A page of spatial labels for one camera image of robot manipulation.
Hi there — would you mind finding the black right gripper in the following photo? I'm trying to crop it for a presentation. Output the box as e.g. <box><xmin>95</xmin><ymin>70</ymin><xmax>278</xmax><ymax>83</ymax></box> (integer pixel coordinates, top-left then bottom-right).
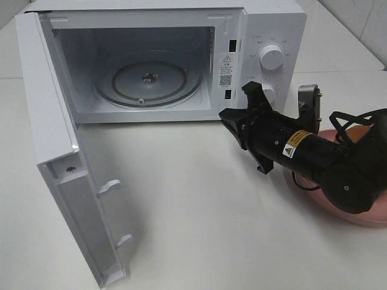
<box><xmin>219</xmin><ymin>82</ymin><xmax>302</xmax><ymax>174</ymax></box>

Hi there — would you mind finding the burger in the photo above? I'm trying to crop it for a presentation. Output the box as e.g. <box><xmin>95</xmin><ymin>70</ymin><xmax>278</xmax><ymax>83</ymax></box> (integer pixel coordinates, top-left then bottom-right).
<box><xmin>345</xmin><ymin>124</ymin><xmax>372</xmax><ymax>143</ymax></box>

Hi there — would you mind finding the pink plate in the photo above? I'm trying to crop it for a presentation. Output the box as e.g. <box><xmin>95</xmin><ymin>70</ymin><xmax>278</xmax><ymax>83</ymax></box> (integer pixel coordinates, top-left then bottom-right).
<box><xmin>281</xmin><ymin>129</ymin><xmax>387</xmax><ymax>228</ymax></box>

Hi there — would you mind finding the white microwave door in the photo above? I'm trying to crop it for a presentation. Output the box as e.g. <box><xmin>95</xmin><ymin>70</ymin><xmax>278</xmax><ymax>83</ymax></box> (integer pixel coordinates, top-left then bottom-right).
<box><xmin>15</xmin><ymin>12</ymin><xmax>132</xmax><ymax>288</ymax></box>

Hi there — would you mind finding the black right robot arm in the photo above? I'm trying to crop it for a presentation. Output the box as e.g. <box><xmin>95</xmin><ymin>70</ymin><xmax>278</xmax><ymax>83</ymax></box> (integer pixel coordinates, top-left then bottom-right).
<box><xmin>220</xmin><ymin>82</ymin><xmax>386</xmax><ymax>214</ymax></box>

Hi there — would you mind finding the white lower microwave knob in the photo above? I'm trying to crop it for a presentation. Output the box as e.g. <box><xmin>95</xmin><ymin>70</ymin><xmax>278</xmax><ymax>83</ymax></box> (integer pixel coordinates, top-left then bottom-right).
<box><xmin>262</xmin><ymin>83</ymin><xmax>276</xmax><ymax>104</ymax></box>

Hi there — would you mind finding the white microwave knob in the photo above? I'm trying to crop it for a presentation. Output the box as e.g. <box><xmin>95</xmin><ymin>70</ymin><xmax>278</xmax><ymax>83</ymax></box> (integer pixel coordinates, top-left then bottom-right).
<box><xmin>262</xmin><ymin>83</ymin><xmax>276</xmax><ymax>104</ymax></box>
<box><xmin>259</xmin><ymin>44</ymin><xmax>284</xmax><ymax>70</ymax></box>

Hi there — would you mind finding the white upper microwave knob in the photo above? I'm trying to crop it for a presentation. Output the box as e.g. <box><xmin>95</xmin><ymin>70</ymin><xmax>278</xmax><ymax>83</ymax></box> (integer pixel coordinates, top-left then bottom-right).
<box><xmin>259</xmin><ymin>44</ymin><xmax>284</xmax><ymax>70</ymax></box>

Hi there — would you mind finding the glass microwave turntable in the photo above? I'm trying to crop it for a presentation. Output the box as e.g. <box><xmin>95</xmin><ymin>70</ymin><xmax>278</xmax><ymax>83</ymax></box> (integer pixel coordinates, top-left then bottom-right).
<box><xmin>96</xmin><ymin>50</ymin><xmax>203</xmax><ymax>108</ymax></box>

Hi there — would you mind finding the white microwave oven body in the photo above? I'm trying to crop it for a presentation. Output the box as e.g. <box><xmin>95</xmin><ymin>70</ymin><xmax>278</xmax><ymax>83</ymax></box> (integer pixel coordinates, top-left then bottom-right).
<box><xmin>16</xmin><ymin>1</ymin><xmax>307</xmax><ymax>130</ymax></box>

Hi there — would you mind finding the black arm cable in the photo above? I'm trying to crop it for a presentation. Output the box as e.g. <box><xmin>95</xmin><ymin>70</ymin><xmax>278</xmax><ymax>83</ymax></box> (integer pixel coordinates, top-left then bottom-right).
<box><xmin>290</xmin><ymin>107</ymin><xmax>387</xmax><ymax>192</ymax></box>

